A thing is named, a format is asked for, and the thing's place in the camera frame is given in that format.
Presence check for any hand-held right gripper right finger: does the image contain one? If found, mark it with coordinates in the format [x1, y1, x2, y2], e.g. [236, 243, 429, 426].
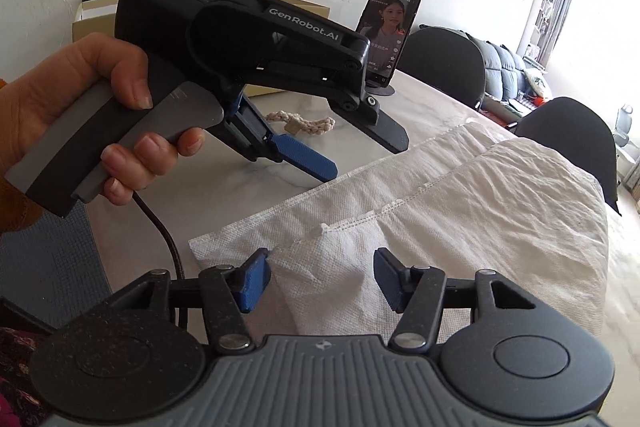
[373, 248, 537, 353]

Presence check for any black dining chair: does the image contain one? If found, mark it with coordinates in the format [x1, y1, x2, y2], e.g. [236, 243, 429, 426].
[515, 97, 623, 215]
[395, 26, 486, 112]

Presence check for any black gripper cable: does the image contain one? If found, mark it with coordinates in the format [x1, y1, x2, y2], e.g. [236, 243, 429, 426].
[132, 191, 189, 324]

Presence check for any beige beaded rope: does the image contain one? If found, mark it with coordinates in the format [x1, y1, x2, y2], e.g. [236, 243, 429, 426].
[265, 109, 336, 136]

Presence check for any person's floral jacket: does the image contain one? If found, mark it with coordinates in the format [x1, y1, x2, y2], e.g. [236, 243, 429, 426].
[0, 326, 52, 427]

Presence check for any person's left forearm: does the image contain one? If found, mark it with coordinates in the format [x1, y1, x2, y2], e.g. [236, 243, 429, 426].
[0, 77, 38, 240]

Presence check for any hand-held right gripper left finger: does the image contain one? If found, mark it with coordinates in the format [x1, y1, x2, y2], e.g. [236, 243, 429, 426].
[107, 248, 273, 353]

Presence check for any grey office chair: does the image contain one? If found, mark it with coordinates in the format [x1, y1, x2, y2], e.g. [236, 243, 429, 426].
[612, 104, 640, 188]

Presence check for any yellow cardboard box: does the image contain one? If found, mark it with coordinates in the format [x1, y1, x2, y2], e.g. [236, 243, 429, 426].
[72, 0, 331, 98]

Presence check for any grey fabric seat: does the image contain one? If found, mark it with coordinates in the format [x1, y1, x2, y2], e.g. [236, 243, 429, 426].
[0, 207, 112, 339]

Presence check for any grey sofa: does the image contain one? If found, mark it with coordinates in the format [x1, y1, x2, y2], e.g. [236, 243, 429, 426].
[470, 34, 556, 128]

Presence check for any white shopping bag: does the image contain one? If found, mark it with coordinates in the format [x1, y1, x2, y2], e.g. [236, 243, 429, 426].
[189, 122, 608, 338]

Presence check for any round black phone stand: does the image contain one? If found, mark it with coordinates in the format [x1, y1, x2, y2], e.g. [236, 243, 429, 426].
[365, 77, 396, 98]

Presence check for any black smartphone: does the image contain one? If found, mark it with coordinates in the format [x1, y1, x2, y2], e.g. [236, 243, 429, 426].
[356, 0, 421, 88]

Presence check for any grey curtain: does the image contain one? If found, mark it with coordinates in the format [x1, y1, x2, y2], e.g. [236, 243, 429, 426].
[546, 0, 581, 68]

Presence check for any white bookshelf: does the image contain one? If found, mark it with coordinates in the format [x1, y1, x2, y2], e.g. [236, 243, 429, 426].
[517, 0, 556, 68]

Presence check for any person's left hand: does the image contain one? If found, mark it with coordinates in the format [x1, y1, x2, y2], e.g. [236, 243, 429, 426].
[0, 32, 206, 206]

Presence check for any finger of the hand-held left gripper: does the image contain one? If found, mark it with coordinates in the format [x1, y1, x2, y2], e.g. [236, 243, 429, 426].
[225, 87, 338, 182]
[327, 79, 408, 154]

